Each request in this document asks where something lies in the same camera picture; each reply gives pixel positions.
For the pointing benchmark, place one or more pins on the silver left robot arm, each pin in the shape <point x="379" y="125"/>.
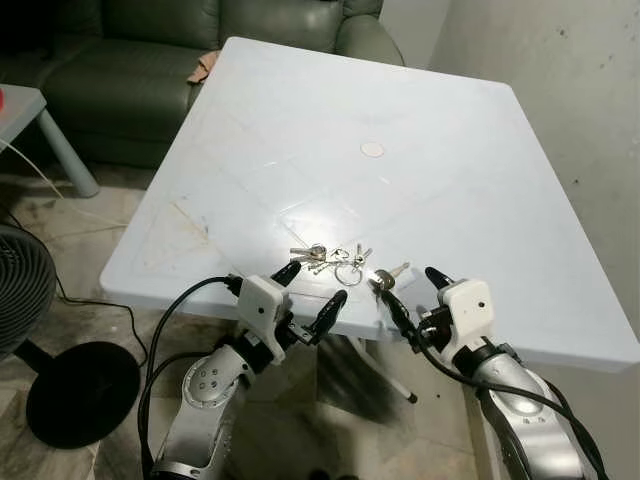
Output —
<point x="205" y="395"/>

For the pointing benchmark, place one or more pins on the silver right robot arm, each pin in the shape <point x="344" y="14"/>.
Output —
<point x="520" y="410"/>

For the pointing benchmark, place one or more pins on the bunch of silver keys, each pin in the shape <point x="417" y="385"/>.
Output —
<point x="322" y="255"/>

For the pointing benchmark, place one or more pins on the black-headed silver key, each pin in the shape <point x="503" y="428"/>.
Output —
<point x="398" y="270"/>

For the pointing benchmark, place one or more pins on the white table leg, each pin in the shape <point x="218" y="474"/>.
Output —
<point x="385" y="375"/>

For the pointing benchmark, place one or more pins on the white plastic table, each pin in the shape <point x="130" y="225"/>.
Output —
<point x="400" y="210"/>

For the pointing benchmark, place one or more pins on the round white table cap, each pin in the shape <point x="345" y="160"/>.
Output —
<point x="372" y="150"/>

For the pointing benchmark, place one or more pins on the pink cloth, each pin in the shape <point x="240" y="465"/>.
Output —
<point x="203" y="68"/>

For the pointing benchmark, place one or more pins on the black floor fan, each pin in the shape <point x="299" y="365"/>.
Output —
<point x="80" y="395"/>

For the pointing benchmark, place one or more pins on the dark green sofa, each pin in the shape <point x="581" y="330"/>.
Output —
<point x="130" y="90"/>

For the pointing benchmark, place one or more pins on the small grey side table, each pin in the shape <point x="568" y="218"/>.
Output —
<point x="25" y="105"/>

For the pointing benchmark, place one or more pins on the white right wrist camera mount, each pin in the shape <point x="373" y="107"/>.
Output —
<point x="468" y="310"/>

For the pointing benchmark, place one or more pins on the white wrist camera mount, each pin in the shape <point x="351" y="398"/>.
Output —
<point x="262" y="305"/>
<point x="468" y="310"/>

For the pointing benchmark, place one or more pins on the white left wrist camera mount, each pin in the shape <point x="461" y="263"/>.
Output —
<point x="262" y="305"/>

